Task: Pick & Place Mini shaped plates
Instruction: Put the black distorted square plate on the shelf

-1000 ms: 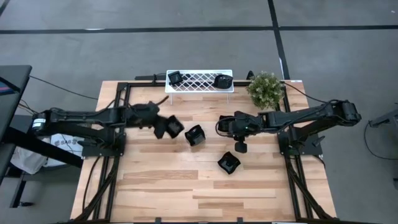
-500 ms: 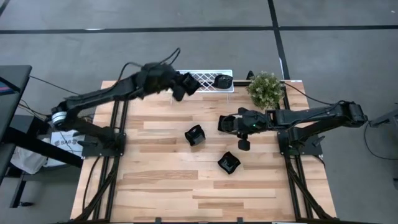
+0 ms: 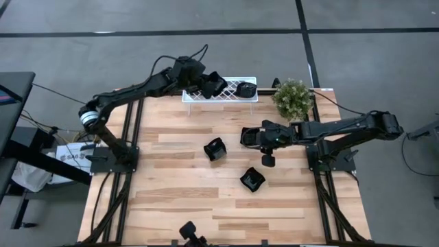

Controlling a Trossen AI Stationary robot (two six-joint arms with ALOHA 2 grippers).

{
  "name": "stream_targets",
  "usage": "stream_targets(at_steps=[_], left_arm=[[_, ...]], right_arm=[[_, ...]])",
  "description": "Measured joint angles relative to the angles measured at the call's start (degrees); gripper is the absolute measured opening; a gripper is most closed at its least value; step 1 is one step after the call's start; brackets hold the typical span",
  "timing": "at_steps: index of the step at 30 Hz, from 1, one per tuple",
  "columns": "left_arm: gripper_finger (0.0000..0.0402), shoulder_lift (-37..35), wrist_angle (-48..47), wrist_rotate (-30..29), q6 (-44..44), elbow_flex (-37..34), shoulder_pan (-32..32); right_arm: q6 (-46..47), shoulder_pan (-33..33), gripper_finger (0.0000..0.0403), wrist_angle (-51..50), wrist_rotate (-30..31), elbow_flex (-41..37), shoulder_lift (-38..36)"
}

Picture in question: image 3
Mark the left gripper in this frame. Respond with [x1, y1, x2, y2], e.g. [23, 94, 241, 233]
[169, 67, 222, 99]

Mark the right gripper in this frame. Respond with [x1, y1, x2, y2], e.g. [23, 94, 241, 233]
[244, 125, 293, 168]

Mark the white lattice shelf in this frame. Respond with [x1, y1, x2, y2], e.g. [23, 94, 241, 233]
[182, 76, 259, 116]

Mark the green artificial potted plant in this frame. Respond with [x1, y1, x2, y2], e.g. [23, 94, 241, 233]
[272, 78, 316, 121]

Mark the white printed cardboard box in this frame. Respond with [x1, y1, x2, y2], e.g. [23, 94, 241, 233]
[54, 142, 95, 176]

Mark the black floor stand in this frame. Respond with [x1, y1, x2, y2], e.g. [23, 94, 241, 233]
[406, 118, 439, 142]

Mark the black equipment box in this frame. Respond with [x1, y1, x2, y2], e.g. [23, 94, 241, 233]
[12, 126, 56, 152]

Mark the black desk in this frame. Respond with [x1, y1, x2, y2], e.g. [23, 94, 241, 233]
[0, 71, 93, 231]

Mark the white plastic bag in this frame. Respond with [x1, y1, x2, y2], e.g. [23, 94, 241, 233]
[12, 161, 58, 193]

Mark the glowing display screen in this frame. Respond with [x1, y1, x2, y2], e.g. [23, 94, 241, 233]
[0, 84, 18, 106]

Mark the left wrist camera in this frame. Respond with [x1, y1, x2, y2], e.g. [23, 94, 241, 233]
[176, 56, 202, 71]

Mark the black aluminium table frame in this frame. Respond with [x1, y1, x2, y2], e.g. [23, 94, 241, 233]
[77, 89, 373, 247]

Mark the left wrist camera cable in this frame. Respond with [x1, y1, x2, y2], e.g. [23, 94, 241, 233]
[149, 43, 209, 76]

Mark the right arm power cable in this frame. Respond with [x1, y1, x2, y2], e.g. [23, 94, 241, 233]
[312, 89, 375, 116]

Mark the arm power cable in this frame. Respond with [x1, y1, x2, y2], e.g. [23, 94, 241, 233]
[312, 89, 375, 116]
[32, 83, 87, 104]

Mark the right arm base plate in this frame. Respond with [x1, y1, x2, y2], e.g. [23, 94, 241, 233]
[306, 142, 359, 172]

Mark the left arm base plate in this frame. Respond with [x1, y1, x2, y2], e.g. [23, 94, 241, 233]
[89, 145, 140, 174]

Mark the left arm power cable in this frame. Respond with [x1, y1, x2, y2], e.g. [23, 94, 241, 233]
[32, 83, 87, 104]

